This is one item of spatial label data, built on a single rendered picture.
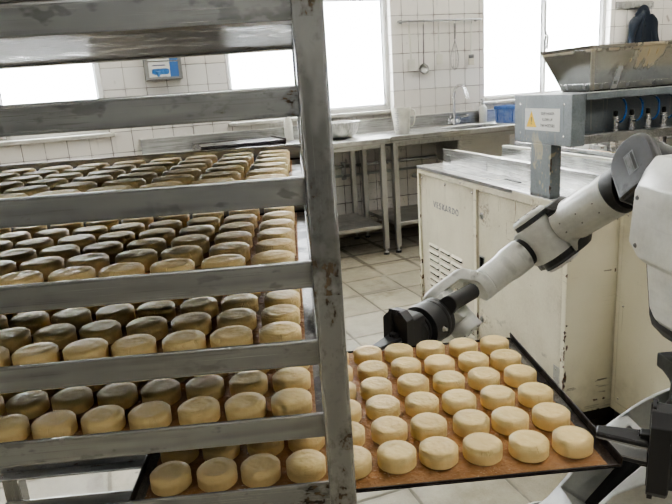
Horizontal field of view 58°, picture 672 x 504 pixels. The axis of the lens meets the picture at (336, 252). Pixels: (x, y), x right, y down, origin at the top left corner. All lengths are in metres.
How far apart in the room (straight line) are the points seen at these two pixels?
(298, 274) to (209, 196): 0.12
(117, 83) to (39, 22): 4.17
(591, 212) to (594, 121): 0.94
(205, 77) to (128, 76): 0.55
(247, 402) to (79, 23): 0.45
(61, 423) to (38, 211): 0.27
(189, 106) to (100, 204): 0.13
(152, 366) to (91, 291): 0.10
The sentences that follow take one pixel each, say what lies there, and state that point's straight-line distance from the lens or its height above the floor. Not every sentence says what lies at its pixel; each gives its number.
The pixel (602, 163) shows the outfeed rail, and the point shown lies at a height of 0.88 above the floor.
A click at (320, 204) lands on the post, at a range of 0.60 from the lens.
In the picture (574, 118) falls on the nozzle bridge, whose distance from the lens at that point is 2.05.
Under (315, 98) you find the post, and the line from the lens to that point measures 0.59.
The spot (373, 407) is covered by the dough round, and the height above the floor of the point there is 0.79.
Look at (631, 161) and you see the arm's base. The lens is 1.20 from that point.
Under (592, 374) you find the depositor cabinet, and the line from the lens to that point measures 2.34.
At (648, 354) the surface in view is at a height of 0.36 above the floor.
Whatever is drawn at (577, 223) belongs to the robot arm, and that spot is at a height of 0.95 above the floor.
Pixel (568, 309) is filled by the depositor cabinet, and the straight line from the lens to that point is 2.18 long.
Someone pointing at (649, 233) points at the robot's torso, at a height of 0.99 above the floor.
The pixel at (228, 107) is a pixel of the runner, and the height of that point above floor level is 1.23.
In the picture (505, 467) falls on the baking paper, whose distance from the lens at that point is 0.83.
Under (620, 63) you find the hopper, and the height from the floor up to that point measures 1.26.
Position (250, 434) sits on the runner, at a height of 0.87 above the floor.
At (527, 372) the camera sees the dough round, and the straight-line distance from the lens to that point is 1.02.
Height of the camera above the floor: 1.24
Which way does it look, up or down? 15 degrees down
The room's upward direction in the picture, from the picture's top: 4 degrees counter-clockwise
